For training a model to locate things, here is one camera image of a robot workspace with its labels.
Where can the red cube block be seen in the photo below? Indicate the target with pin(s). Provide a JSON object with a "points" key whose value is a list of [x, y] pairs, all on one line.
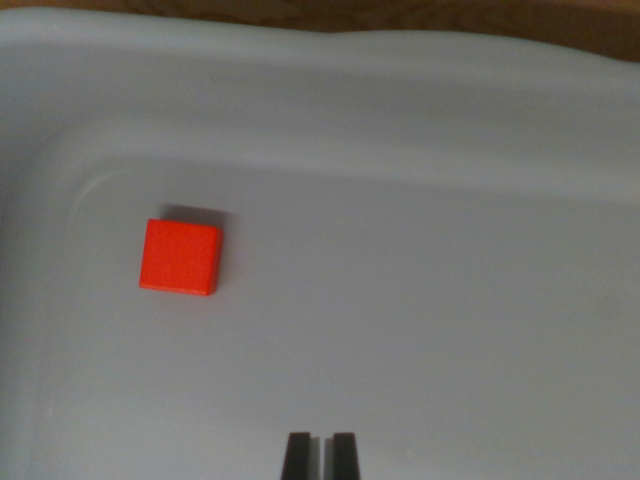
{"points": [[179, 256]]}

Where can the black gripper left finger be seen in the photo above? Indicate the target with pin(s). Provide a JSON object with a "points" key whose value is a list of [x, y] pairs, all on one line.
{"points": [[298, 457]]}

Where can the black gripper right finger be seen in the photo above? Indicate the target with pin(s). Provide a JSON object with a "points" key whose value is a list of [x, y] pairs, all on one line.
{"points": [[345, 457]]}

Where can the grey plastic bin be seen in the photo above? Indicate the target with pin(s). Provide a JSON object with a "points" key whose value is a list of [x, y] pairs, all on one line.
{"points": [[390, 300]]}

